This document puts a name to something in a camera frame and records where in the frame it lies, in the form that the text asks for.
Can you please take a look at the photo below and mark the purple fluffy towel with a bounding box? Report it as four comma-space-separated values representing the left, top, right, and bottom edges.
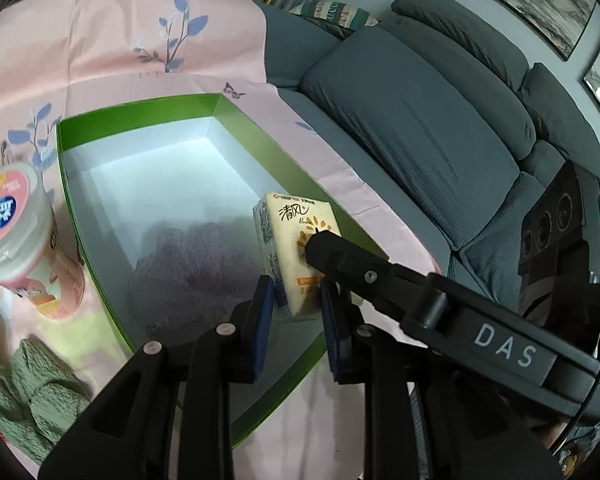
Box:
125, 215, 301, 356

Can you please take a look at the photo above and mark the grey sofa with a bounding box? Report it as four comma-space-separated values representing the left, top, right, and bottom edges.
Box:
252, 0, 600, 411

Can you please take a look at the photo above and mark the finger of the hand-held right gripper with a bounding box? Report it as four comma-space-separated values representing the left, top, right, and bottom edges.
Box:
304, 232, 451, 332

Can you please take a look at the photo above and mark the green knitted cloth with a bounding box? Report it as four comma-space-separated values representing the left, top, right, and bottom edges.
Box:
0, 337, 93, 466

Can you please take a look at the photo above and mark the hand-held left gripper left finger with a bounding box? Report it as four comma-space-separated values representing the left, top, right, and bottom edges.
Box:
37, 275, 276, 480

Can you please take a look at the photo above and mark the pink printed blanket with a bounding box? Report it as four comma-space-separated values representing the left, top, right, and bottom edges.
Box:
0, 0, 443, 480

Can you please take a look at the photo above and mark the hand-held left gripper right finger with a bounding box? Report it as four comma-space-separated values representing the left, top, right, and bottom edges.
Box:
320, 280, 561, 480

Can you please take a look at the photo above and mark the pink white wipes tub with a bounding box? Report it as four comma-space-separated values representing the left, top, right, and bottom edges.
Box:
0, 160, 88, 322

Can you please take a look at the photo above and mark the green cardboard box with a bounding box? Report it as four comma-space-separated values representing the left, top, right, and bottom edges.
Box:
56, 92, 392, 450

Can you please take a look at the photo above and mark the striped pillow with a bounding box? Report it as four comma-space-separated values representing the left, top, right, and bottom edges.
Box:
289, 1, 381, 37

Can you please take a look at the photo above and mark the yellow tissue packet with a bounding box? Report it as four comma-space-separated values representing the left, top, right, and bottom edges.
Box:
252, 191, 363, 322

